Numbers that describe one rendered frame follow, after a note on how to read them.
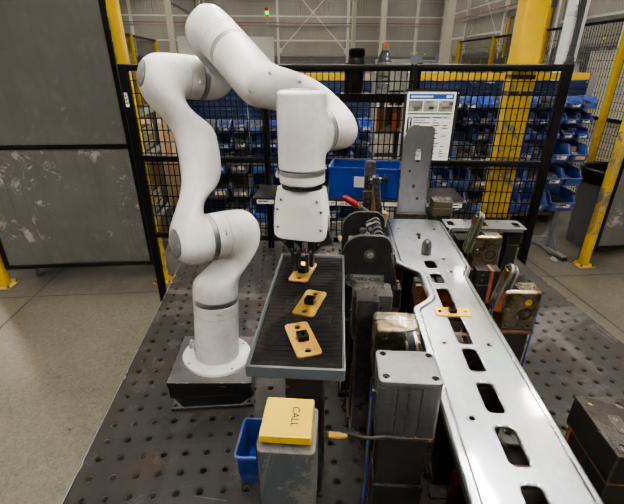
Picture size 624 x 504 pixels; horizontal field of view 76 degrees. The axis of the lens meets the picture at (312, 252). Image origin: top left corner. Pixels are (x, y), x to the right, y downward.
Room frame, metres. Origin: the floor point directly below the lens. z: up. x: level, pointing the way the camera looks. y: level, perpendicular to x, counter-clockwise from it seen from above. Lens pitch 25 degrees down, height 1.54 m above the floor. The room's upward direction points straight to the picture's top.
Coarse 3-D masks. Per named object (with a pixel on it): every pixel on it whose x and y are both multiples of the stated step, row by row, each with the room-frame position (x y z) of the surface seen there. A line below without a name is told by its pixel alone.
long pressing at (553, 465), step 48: (432, 240) 1.26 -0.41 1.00; (432, 288) 0.93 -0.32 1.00; (432, 336) 0.72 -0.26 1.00; (480, 336) 0.72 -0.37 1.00; (528, 384) 0.58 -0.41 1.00; (480, 432) 0.47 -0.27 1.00; (528, 432) 0.47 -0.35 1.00; (480, 480) 0.39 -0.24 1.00; (528, 480) 0.39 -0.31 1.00; (576, 480) 0.39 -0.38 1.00
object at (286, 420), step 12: (276, 408) 0.36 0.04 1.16; (288, 408) 0.36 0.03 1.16; (300, 408) 0.36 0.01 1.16; (312, 408) 0.37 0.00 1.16; (264, 420) 0.35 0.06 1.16; (276, 420) 0.35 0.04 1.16; (288, 420) 0.35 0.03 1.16; (300, 420) 0.35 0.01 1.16; (312, 420) 0.35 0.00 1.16; (264, 432) 0.33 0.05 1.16; (276, 432) 0.33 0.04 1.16; (288, 432) 0.33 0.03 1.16; (300, 432) 0.33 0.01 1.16; (300, 444) 0.32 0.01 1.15
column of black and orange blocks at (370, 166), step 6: (366, 162) 1.58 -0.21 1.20; (372, 162) 1.58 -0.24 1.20; (366, 168) 1.58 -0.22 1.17; (372, 168) 1.58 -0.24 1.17; (366, 174) 1.58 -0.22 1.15; (372, 174) 1.58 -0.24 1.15; (366, 180) 1.58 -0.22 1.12; (366, 186) 1.58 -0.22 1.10; (366, 192) 1.58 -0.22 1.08; (366, 198) 1.58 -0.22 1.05; (366, 204) 1.58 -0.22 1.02
